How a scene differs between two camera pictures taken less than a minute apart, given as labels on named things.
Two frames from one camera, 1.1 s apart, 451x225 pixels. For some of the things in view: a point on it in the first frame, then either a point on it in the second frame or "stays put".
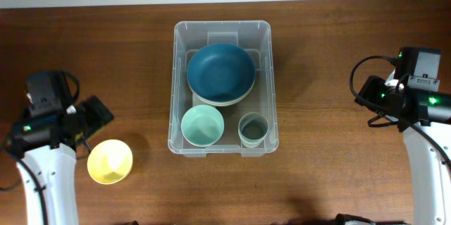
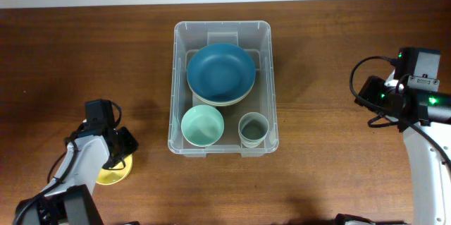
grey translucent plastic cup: (253, 128) stays put
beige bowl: (217, 103) stays put
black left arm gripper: (99, 113) -> (132, 143)
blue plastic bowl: (221, 72) stays put
